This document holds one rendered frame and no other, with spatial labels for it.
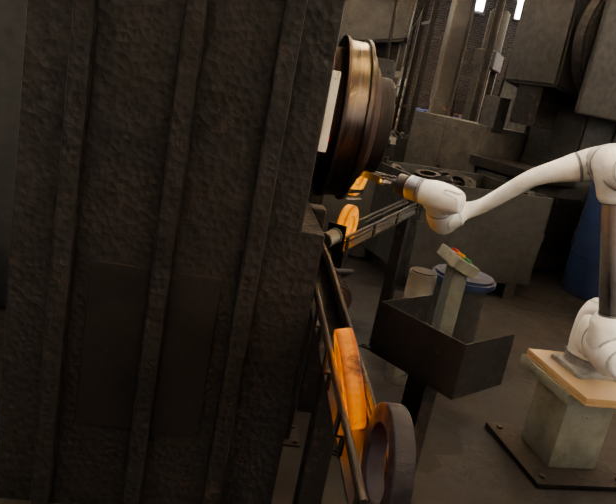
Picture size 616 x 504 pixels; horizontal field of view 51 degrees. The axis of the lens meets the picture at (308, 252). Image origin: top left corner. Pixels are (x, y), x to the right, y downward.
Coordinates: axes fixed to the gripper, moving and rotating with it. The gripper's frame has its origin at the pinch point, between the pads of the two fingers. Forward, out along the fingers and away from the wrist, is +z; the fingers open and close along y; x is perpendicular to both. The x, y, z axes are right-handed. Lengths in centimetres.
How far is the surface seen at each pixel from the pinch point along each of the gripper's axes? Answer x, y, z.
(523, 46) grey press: 83, 337, 29
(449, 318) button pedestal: -57, 48, -40
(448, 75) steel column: 59, 819, 236
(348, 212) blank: -15.3, -4.9, -2.6
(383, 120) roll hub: 24, -52, -26
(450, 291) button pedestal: -45, 46, -37
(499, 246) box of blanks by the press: -54, 215, -23
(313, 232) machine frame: -3, -90, -31
